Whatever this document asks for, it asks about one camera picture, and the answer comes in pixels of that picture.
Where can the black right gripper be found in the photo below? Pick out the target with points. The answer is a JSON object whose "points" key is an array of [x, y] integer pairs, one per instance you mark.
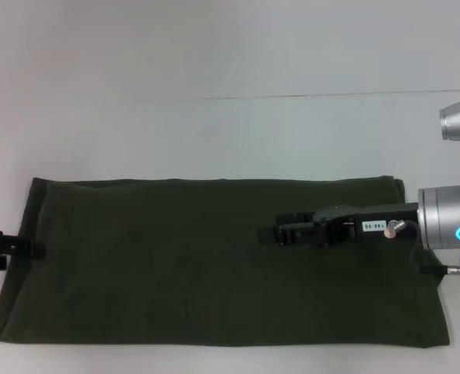
{"points": [[350, 226]]}

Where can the dark green FREE t-shirt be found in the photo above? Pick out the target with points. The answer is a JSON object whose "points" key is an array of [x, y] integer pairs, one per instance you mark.
{"points": [[155, 272]]}

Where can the white and silver right arm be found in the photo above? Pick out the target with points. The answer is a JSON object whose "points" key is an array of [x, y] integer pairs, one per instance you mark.
{"points": [[447, 216]]}

